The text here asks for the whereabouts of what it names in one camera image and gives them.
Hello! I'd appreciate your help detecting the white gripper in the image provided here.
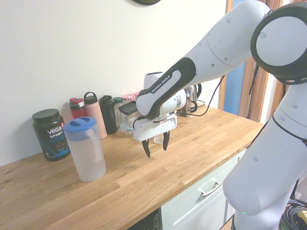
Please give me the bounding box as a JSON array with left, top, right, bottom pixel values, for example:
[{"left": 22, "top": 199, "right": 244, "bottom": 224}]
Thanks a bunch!
[{"left": 133, "top": 114, "right": 178, "bottom": 158}]

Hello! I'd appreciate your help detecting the clear pitcher with blue lid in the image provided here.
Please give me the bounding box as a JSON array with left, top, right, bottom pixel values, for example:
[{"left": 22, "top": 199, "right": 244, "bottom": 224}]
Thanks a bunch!
[{"left": 63, "top": 116, "right": 107, "bottom": 182}]

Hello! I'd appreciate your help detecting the pink water bottle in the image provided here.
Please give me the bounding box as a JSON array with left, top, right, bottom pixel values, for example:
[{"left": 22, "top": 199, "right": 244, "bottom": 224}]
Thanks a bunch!
[{"left": 83, "top": 92, "right": 108, "bottom": 139}]

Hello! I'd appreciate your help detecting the red water bottle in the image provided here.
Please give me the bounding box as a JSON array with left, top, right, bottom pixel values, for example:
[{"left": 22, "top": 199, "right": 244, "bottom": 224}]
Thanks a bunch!
[{"left": 69, "top": 97, "right": 86, "bottom": 120}]

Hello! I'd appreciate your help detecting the clear drinking glass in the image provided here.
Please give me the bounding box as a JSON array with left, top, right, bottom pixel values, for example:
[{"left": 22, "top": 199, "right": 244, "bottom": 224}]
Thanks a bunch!
[{"left": 153, "top": 133, "right": 165, "bottom": 145}]

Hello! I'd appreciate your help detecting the glass container with teal lid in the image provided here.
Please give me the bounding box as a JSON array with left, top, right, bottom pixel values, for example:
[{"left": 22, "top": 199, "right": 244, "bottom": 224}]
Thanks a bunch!
[{"left": 119, "top": 119, "right": 135, "bottom": 135}]

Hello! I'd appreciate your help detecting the clear container with black lid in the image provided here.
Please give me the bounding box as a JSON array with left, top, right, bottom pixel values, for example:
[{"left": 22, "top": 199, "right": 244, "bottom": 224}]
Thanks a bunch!
[{"left": 118, "top": 101, "right": 139, "bottom": 125}]

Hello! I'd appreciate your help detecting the glass French press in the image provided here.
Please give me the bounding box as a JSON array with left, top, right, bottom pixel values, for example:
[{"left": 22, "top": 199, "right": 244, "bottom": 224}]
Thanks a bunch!
[{"left": 177, "top": 99, "right": 199, "bottom": 117}]

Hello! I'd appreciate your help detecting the glass jar with green lid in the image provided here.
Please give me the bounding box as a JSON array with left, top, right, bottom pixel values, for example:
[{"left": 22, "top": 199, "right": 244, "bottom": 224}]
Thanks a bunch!
[{"left": 113, "top": 96, "right": 124, "bottom": 130}]

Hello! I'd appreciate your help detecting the glass jar red-check lid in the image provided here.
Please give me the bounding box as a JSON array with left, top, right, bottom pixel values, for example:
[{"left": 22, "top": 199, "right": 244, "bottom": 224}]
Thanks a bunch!
[{"left": 121, "top": 91, "right": 140, "bottom": 103}]

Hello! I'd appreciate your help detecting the black shaker bottle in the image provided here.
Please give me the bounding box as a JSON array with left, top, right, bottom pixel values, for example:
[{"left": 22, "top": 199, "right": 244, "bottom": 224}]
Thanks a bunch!
[{"left": 98, "top": 95, "right": 118, "bottom": 135}]

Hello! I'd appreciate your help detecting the black dishwasher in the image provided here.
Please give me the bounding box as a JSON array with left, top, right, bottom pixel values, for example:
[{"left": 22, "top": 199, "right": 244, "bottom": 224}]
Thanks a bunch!
[{"left": 130, "top": 207, "right": 162, "bottom": 230}]

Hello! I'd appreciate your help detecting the blue door panel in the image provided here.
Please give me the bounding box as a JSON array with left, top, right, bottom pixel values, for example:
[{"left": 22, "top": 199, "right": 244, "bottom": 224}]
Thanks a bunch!
[{"left": 218, "top": 61, "right": 247, "bottom": 118}]

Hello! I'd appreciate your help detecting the black Vega protein tub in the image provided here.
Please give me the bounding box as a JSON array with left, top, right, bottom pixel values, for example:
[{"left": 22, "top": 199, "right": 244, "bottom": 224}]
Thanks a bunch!
[{"left": 32, "top": 108, "right": 71, "bottom": 161}]

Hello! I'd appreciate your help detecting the silver drawer handle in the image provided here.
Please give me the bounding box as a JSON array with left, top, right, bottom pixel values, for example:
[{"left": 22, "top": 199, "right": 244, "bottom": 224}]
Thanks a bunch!
[{"left": 198, "top": 181, "right": 223, "bottom": 197}]

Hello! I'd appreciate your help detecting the white drawer with handle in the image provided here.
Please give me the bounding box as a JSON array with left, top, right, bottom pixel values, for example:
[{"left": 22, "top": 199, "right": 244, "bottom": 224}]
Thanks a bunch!
[{"left": 160, "top": 148, "right": 248, "bottom": 230}]

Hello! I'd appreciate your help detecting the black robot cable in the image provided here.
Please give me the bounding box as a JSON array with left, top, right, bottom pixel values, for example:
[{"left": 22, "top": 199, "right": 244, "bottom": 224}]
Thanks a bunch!
[{"left": 184, "top": 74, "right": 226, "bottom": 118}]

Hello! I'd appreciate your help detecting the wooden door frame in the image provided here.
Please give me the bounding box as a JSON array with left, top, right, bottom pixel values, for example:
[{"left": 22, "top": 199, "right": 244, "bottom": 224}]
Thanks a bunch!
[{"left": 226, "top": 0, "right": 286, "bottom": 124}]

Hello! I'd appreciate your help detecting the black round wall clock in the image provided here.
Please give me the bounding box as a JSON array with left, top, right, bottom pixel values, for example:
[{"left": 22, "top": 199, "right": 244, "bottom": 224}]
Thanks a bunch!
[{"left": 130, "top": 0, "right": 163, "bottom": 5}]

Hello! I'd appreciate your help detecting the black cable bundle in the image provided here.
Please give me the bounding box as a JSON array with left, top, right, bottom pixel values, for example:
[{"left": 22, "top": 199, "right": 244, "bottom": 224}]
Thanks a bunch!
[{"left": 280, "top": 198, "right": 307, "bottom": 230}]

